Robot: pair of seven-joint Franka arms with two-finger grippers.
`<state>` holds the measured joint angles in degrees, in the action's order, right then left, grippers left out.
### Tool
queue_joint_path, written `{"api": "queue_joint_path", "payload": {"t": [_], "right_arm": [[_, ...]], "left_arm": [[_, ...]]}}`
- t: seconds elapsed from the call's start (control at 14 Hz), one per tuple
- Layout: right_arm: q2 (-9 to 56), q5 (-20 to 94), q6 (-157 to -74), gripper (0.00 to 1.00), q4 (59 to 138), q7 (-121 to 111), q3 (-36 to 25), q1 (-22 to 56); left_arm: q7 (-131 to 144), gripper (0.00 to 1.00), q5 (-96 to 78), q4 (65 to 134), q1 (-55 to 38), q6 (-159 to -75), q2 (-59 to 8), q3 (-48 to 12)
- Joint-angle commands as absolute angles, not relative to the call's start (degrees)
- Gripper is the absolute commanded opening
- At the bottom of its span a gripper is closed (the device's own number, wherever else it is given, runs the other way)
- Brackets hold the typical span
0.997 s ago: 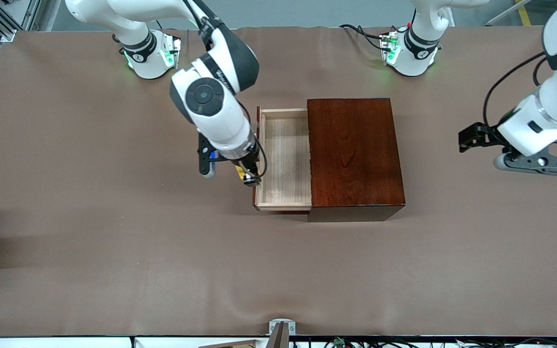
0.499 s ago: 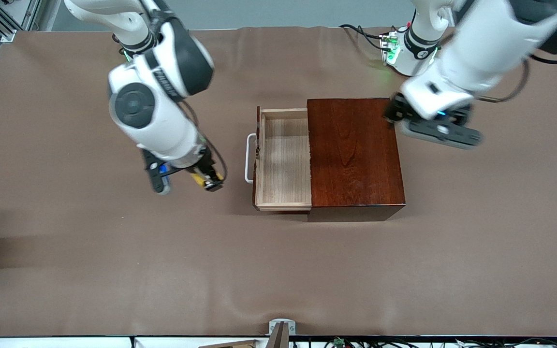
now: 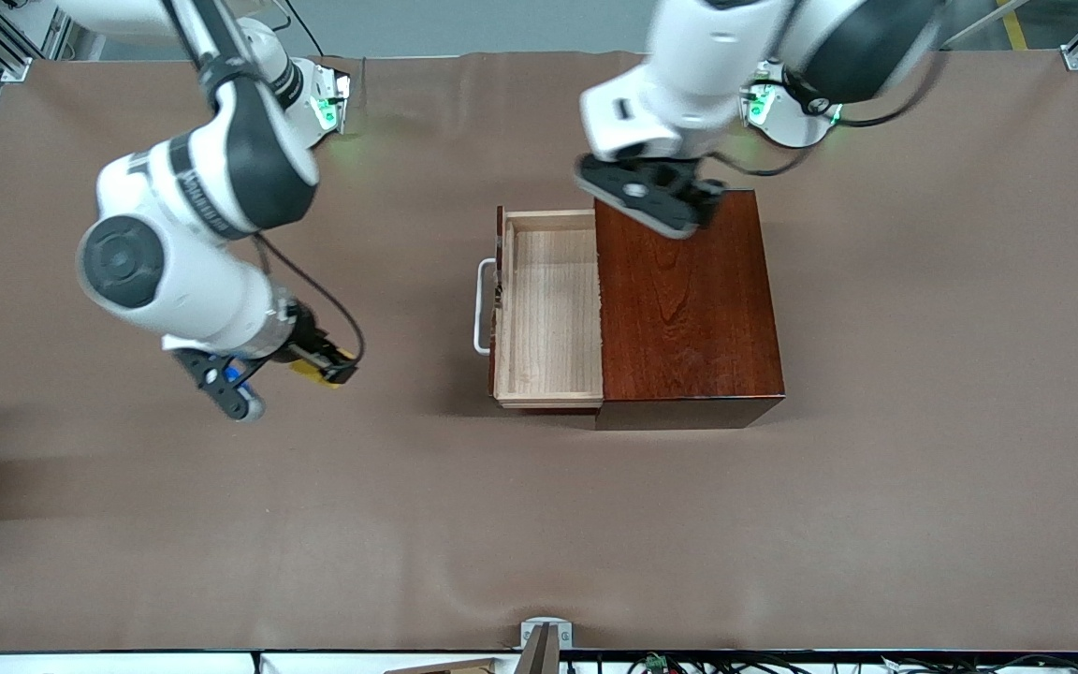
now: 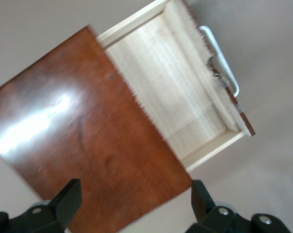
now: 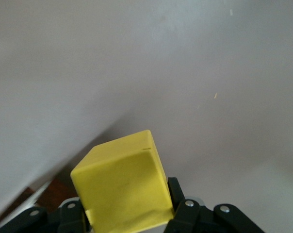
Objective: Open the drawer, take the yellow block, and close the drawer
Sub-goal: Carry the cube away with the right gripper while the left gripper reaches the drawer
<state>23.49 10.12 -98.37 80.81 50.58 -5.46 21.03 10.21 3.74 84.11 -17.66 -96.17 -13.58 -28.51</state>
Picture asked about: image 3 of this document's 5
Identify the yellow wooden block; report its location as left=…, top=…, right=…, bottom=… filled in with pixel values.
left=291, top=348, right=356, bottom=388

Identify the wooden drawer with white handle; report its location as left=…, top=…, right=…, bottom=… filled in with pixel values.
left=473, top=206, right=605, bottom=411

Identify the dark red wooden cabinet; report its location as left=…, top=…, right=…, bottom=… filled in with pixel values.
left=592, top=189, right=788, bottom=432

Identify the brown table cover cloth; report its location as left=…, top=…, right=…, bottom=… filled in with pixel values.
left=0, top=49, right=1078, bottom=654

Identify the tan wooden board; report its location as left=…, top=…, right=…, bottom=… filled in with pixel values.
left=385, top=657, right=500, bottom=674

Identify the black base power cable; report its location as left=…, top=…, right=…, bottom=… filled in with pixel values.
left=296, top=17, right=334, bottom=59

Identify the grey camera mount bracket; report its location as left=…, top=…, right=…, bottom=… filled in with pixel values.
left=516, top=617, right=575, bottom=674

